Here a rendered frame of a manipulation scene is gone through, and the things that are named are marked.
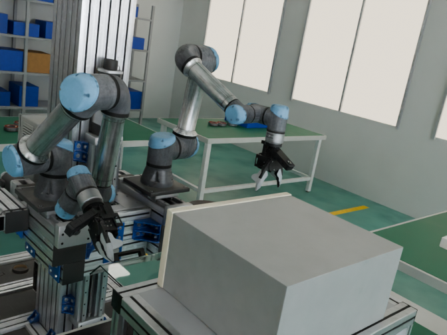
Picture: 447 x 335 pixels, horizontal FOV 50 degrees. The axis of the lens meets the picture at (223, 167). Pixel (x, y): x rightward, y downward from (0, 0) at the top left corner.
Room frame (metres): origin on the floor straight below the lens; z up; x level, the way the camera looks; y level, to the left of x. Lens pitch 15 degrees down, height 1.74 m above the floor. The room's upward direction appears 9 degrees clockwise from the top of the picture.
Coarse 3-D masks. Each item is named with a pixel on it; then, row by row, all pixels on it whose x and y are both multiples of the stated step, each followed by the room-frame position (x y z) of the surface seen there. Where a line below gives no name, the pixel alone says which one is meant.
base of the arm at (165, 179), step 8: (144, 168) 2.11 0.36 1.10; (152, 168) 2.06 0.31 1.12; (160, 168) 2.06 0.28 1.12; (168, 168) 2.09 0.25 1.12; (144, 176) 2.07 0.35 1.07; (152, 176) 2.05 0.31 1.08; (160, 176) 2.06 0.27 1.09; (168, 176) 2.08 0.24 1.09; (144, 184) 2.06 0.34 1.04; (152, 184) 2.04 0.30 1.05; (160, 184) 2.05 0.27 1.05; (168, 184) 2.07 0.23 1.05
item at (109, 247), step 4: (108, 232) 1.35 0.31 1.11; (100, 236) 1.33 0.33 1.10; (108, 236) 1.34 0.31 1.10; (112, 236) 1.34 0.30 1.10; (100, 240) 1.33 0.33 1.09; (104, 240) 1.31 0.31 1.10; (112, 240) 1.33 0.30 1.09; (116, 240) 1.34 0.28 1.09; (120, 240) 1.35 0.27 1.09; (104, 244) 1.31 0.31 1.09; (108, 244) 1.30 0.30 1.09; (112, 244) 1.32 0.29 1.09; (116, 244) 1.33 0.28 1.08; (120, 244) 1.33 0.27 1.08; (104, 248) 1.31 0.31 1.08; (108, 248) 1.30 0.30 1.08; (112, 248) 1.31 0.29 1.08; (116, 248) 1.32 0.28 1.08; (108, 252) 1.29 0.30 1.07; (112, 252) 1.30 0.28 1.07; (108, 256) 1.29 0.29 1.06; (112, 256) 1.29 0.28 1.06; (112, 260) 1.29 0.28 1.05
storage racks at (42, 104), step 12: (24, 0) 6.76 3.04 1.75; (36, 0) 6.87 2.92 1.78; (12, 36) 6.67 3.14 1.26; (24, 36) 6.78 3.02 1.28; (24, 48) 6.81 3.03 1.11; (24, 60) 6.79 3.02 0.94; (132, 60) 8.54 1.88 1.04; (0, 72) 6.57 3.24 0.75; (12, 72) 6.68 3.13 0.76; (24, 72) 6.79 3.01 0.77; (36, 72) 6.96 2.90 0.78; (144, 72) 8.18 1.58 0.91; (24, 84) 6.80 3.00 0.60; (144, 84) 8.17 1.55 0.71; (24, 96) 6.80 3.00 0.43; (144, 96) 8.19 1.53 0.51; (0, 108) 6.58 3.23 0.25; (12, 108) 6.69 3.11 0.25; (24, 108) 6.81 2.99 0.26; (36, 108) 6.93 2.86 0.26
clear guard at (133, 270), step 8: (144, 256) 1.32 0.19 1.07; (152, 256) 1.33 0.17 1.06; (160, 256) 1.33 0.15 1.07; (104, 264) 1.23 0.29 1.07; (112, 264) 1.24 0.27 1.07; (120, 264) 1.25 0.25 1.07; (128, 264) 1.25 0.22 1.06; (136, 264) 1.26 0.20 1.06; (144, 264) 1.27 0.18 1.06; (152, 264) 1.28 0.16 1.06; (96, 272) 1.26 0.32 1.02; (112, 272) 1.19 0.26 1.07; (120, 272) 1.20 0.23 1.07; (128, 272) 1.21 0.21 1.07; (136, 272) 1.21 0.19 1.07; (144, 272) 1.22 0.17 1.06; (152, 272) 1.23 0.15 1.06; (120, 280) 1.15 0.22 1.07; (128, 280) 1.16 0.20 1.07; (136, 280) 1.17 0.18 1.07; (144, 280) 1.18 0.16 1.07
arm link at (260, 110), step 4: (248, 104) 1.99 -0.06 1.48; (252, 104) 1.99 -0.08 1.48; (256, 104) 1.98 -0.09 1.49; (256, 108) 1.93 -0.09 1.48; (260, 108) 1.95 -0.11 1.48; (264, 108) 1.95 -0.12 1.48; (256, 112) 1.91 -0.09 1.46; (260, 112) 1.94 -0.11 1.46; (264, 112) 1.93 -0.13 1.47; (256, 116) 1.91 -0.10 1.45; (260, 116) 1.94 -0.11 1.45; (256, 120) 1.93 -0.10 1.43; (260, 120) 1.94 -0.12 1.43; (264, 124) 1.95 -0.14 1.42
